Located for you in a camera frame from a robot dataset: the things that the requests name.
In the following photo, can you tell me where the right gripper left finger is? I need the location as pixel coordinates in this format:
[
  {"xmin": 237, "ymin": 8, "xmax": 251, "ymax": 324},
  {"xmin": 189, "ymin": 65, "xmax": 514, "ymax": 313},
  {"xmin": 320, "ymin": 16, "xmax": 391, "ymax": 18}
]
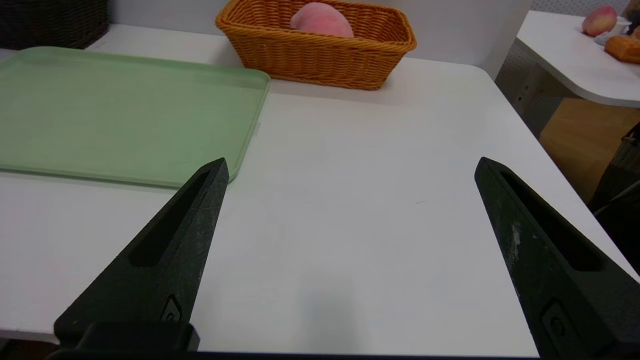
[{"xmin": 52, "ymin": 157, "xmax": 230, "ymax": 346}]

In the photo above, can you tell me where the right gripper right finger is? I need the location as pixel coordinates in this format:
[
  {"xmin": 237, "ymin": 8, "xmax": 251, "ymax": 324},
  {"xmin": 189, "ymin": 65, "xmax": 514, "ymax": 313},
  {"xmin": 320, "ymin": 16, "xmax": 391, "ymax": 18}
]
[{"xmin": 473, "ymin": 156, "xmax": 640, "ymax": 358}]

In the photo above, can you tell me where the pink plush peach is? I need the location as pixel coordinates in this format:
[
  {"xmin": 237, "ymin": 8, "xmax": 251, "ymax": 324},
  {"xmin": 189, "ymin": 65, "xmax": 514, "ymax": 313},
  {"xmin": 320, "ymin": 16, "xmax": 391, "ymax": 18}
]
[{"xmin": 290, "ymin": 2, "xmax": 355, "ymax": 39}]

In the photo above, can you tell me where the orange wicker basket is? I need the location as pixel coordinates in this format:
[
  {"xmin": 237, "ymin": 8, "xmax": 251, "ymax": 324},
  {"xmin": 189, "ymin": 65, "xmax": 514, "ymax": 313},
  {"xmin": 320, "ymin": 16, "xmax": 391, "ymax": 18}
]
[{"xmin": 215, "ymin": 0, "xmax": 418, "ymax": 91}]

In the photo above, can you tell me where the dark brown wicker basket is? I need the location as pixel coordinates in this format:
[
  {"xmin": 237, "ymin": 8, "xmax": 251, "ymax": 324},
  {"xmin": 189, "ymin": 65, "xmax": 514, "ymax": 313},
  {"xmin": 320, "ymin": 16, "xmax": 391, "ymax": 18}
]
[{"xmin": 0, "ymin": 0, "xmax": 111, "ymax": 51}]

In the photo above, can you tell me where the green plastic tray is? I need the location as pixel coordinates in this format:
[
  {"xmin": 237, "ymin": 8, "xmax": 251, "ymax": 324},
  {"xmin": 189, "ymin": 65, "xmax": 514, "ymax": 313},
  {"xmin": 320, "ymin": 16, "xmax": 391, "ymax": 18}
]
[{"xmin": 0, "ymin": 46, "xmax": 271, "ymax": 189}]

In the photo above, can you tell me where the white side table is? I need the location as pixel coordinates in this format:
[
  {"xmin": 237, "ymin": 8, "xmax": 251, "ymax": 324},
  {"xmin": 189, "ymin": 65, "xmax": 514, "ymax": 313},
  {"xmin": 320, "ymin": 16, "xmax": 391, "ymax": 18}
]
[{"xmin": 516, "ymin": 10, "xmax": 640, "ymax": 109}]

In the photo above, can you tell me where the orange waffle toy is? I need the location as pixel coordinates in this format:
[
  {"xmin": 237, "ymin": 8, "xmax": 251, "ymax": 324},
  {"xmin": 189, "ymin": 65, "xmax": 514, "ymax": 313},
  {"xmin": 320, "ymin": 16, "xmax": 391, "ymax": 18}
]
[{"xmin": 604, "ymin": 35, "xmax": 640, "ymax": 65}]

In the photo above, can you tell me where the small toy peach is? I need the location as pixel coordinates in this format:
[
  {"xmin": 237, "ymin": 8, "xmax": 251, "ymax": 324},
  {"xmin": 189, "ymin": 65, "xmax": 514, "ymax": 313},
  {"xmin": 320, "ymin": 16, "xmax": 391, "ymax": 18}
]
[{"xmin": 581, "ymin": 5, "xmax": 618, "ymax": 37}]

